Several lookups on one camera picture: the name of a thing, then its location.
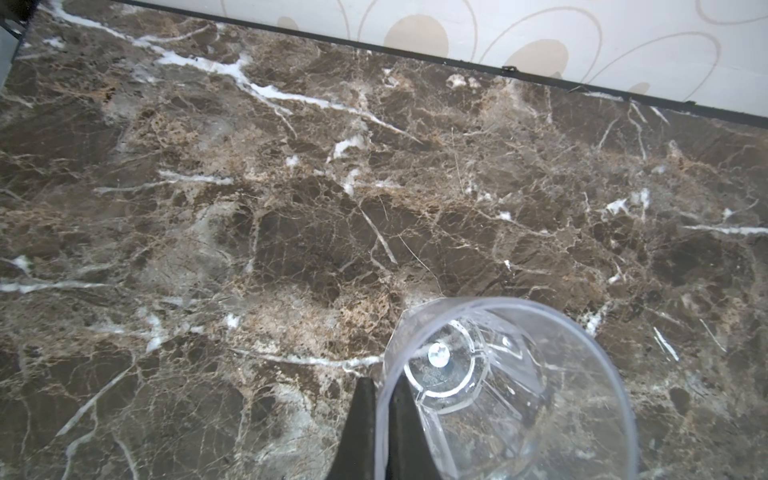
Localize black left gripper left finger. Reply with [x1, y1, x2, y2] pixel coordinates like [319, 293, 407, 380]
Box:
[326, 377, 376, 480]

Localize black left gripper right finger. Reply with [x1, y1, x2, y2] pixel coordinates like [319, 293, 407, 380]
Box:
[386, 377, 441, 480]

